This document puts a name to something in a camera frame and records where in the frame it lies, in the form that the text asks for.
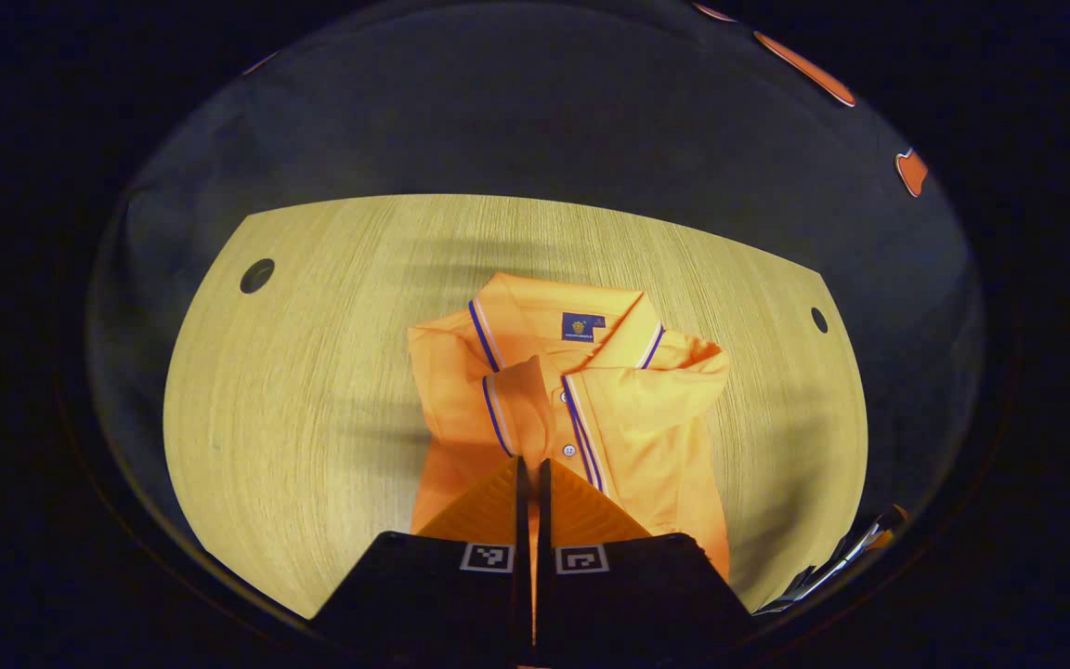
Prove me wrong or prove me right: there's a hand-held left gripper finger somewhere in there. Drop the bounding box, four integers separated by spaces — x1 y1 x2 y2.
310 455 532 656
535 457 754 662

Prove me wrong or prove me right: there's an orange T-shirt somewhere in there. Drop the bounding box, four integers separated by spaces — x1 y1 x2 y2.
407 271 731 596

